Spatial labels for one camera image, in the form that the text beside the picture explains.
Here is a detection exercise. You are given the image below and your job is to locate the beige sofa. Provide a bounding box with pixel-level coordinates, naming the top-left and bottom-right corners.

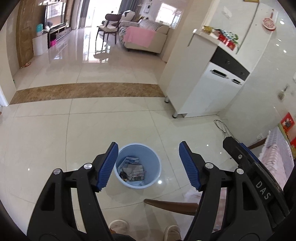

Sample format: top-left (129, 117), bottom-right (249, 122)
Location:
top-left (118, 19), bottom-right (170, 54)

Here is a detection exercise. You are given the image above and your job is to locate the wooden table leg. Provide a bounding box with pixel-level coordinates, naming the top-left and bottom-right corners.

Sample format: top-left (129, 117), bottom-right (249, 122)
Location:
top-left (144, 199), bottom-right (199, 216)

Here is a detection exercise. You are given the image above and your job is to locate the round red wall ornament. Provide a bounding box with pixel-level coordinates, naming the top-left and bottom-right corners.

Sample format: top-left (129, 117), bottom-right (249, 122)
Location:
top-left (262, 10), bottom-right (276, 32)

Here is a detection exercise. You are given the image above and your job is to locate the pink blanket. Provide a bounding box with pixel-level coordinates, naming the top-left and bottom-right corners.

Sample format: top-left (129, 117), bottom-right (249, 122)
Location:
top-left (123, 26), bottom-right (156, 48)

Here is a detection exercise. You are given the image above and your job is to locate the blue white plastic bag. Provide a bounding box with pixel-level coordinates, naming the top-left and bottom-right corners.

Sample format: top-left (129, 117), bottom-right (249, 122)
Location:
top-left (117, 157), bottom-right (139, 173)

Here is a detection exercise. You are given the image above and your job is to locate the white cylindrical bin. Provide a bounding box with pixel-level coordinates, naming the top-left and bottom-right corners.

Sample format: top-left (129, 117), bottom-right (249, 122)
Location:
top-left (32, 34), bottom-right (48, 56)

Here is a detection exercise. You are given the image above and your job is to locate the light blue plastic bucket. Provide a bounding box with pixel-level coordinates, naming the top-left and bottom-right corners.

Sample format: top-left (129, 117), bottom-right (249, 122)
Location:
top-left (114, 143), bottom-right (162, 189)

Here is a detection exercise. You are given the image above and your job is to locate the white power strip cable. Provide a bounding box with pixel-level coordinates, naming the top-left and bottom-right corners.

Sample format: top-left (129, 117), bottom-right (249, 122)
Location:
top-left (214, 119), bottom-right (234, 160)

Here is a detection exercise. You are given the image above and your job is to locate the television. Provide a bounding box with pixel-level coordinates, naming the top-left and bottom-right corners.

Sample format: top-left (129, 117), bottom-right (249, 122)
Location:
top-left (45, 1), bottom-right (66, 28)

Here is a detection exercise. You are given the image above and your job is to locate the pink and purple checkered tablecloth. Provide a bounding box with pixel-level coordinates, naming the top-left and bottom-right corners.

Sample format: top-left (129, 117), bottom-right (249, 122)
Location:
top-left (197, 128), bottom-right (295, 234)

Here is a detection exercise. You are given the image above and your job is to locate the white sideboard cabinet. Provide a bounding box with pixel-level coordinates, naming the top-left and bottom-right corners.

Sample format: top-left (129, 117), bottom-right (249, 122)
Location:
top-left (159, 34), bottom-right (250, 118)

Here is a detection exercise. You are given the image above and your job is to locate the white paper receipt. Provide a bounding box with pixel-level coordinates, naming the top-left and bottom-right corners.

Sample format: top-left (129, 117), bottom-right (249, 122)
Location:
top-left (122, 165), bottom-right (145, 182)

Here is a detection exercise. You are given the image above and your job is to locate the dark wooden chair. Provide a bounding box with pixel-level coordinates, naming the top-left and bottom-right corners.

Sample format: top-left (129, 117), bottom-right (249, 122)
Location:
top-left (96, 14), bottom-right (121, 43)

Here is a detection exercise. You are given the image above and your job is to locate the red gift box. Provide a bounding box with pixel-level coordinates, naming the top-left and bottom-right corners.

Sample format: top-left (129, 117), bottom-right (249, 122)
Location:
top-left (218, 34), bottom-right (236, 51)

